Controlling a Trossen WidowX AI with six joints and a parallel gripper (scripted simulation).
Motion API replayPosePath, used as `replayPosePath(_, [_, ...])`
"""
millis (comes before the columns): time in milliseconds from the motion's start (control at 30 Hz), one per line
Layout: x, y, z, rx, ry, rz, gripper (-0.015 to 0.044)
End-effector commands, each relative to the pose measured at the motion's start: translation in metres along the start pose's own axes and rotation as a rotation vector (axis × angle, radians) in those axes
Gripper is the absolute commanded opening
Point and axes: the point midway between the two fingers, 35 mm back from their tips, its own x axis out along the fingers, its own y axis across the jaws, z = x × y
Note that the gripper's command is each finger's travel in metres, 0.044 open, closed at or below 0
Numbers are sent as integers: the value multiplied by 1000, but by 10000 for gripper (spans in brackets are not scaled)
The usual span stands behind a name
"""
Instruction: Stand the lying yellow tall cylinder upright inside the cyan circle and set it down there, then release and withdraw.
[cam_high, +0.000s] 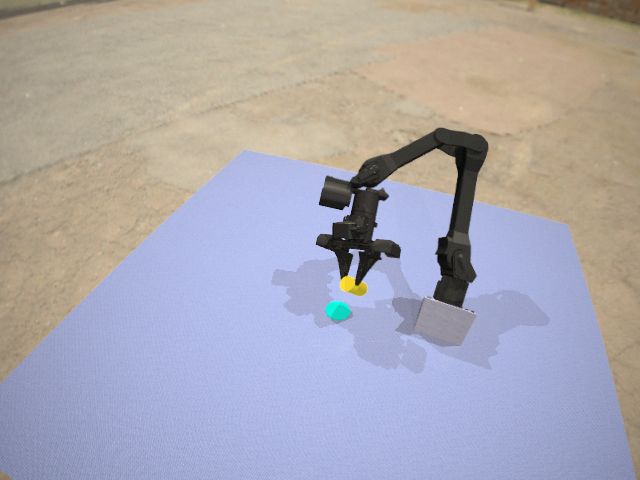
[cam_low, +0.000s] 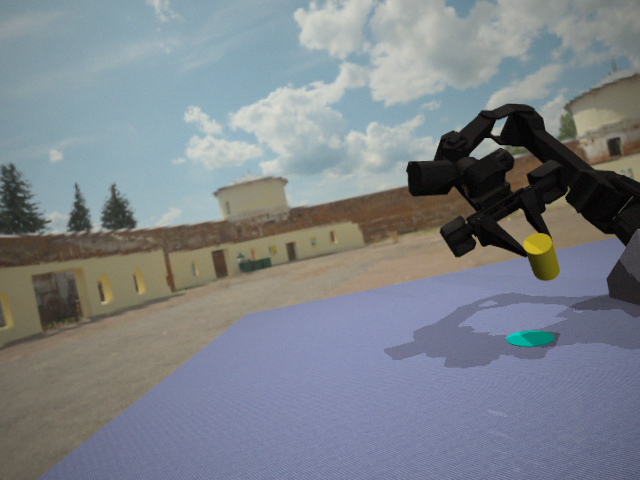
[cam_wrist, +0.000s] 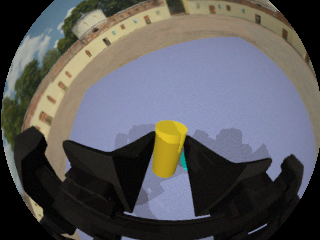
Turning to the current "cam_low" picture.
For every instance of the yellow cylinder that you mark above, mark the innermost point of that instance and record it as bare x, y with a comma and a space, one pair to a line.
542, 256

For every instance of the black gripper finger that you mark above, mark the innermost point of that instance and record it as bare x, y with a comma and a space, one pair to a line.
489, 232
533, 205

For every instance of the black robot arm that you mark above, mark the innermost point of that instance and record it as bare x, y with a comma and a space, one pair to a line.
598, 195

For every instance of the cyan flat circle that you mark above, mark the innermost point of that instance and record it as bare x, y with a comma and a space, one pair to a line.
530, 338

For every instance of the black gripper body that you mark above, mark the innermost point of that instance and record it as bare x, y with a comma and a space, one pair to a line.
501, 202

